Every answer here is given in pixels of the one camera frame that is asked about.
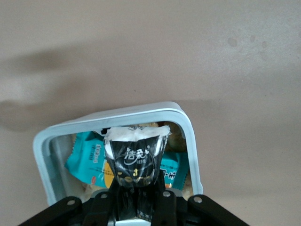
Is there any teal snack wrapper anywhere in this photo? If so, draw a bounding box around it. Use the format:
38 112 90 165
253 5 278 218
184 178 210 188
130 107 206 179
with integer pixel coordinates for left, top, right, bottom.
160 151 189 190
64 131 113 189

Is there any black tissue packet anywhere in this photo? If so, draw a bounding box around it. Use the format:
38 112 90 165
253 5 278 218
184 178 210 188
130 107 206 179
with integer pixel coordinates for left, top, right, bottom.
103 125 171 222

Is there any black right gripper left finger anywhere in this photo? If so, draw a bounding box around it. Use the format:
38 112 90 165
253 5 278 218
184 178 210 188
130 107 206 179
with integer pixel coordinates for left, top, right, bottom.
18 190 119 226

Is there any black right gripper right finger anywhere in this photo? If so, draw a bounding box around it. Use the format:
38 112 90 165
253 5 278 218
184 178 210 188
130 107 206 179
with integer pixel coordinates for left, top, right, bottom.
152 190 250 226

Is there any white square trash bin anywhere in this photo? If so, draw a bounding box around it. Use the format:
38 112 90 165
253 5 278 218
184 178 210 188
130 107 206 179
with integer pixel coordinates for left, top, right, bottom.
32 101 204 208

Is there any brown table cover sheet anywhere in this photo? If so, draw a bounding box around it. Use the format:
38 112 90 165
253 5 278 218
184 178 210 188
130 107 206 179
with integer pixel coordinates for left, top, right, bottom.
0 0 301 226

